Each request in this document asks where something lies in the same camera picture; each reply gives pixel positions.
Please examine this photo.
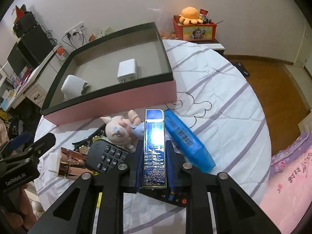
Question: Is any white wall socket strip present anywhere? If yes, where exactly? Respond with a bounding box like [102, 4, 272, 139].
[65, 22, 86, 38]

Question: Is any black remote control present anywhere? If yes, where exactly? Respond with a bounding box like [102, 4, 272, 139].
[86, 139, 189, 207]

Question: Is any white desk with drawers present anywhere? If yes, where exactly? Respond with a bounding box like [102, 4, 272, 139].
[0, 45, 67, 110]

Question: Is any orange octopus plush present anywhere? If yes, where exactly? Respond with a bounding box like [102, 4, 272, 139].
[179, 7, 204, 25]

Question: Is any pile of colourful books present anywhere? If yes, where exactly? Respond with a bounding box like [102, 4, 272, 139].
[4, 67, 33, 92]

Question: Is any orange lid bottle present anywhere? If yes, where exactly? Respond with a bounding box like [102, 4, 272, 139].
[55, 46, 66, 60]

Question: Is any black bathroom scale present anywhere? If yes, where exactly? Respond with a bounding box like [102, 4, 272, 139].
[233, 62, 250, 77]

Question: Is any white striped quilt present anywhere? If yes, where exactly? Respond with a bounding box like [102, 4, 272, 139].
[34, 39, 272, 234]

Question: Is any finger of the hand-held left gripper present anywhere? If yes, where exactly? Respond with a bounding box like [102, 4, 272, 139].
[0, 131, 31, 161]
[12, 133, 57, 167]

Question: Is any white door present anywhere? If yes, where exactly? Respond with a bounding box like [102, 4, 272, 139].
[294, 17, 312, 69]

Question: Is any shiny blue long box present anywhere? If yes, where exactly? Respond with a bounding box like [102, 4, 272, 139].
[142, 109, 167, 189]

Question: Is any white snack bag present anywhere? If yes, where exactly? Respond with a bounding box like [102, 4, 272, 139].
[97, 28, 115, 39]

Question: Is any black computer tower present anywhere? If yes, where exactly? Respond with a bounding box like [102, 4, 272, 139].
[18, 26, 54, 65]

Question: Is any pink storage box black rim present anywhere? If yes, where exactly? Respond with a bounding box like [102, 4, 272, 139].
[40, 22, 177, 126]

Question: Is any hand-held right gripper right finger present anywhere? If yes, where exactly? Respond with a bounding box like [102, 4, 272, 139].
[166, 140, 283, 234]

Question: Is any pink pig figurine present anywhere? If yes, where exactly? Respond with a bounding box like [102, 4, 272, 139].
[100, 110, 144, 153]

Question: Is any blue plastic case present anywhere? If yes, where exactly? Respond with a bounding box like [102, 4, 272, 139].
[164, 109, 216, 173]

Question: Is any dark bedside table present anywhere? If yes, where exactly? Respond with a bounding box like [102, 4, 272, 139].
[192, 39, 225, 55]

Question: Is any pink floral blanket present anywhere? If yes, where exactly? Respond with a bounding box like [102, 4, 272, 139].
[258, 132, 312, 234]

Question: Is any black power cable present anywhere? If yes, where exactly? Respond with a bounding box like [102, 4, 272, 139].
[62, 30, 76, 52]

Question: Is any person's left hand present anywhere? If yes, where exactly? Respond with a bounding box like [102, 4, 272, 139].
[10, 183, 33, 223]

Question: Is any white paper roll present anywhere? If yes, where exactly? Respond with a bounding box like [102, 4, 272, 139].
[61, 75, 90, 100]

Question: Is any red printed storage crate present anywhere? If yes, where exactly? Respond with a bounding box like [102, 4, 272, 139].
[173, 15, 217, 42]

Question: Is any rose gold jar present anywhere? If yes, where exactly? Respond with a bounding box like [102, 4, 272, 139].
[57, 147, 87, 179]

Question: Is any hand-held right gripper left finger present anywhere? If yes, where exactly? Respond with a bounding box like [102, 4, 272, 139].
[28, 139, 145, 234]

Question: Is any white power adapter block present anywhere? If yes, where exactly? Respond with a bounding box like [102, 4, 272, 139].
[117, 58, 141, 84]

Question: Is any black computer monitor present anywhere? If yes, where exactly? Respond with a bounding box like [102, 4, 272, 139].
[7, 41, 35, 76]

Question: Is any black decorated hair clip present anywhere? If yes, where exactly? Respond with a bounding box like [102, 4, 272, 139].
[72, 124, 108, 154]

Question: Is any red pennant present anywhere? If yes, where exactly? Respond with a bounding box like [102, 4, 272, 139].
[15, 5, 27, 20]

